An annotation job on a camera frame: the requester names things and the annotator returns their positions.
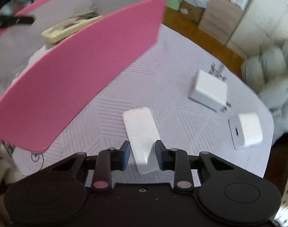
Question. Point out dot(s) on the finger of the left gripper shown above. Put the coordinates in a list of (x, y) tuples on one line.
[(7, 21)]

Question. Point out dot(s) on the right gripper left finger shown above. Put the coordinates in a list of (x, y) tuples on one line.
[(106, 162)]

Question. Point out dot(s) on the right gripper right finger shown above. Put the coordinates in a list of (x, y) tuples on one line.
[(179, 162)]

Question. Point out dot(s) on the white power bank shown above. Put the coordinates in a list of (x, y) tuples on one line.
[(142, 134)]

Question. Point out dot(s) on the pink cardboard box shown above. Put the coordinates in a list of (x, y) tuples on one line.
[(46, 98)]

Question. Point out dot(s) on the cream remote purple buttons upper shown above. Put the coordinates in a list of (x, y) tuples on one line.
[(68, 27)]

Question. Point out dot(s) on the white patterned table cloth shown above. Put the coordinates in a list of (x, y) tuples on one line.
[(160, 80)]

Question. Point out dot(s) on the white square charger block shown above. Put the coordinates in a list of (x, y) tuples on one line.
[(209, 91)]

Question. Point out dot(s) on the white small usb charger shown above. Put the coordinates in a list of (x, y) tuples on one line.
[(246, 130)]

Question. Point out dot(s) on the grey puffer jacket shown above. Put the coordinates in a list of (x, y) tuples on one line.
[(267, 75)]

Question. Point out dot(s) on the cardboard box on floor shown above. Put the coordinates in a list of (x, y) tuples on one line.
[(191, 12)]

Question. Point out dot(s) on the wooden shelf cabinet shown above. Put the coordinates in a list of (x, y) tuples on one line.
[(221, 18)]

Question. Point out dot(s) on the wooden wardrobe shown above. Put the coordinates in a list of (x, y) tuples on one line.
[(264, 23)]

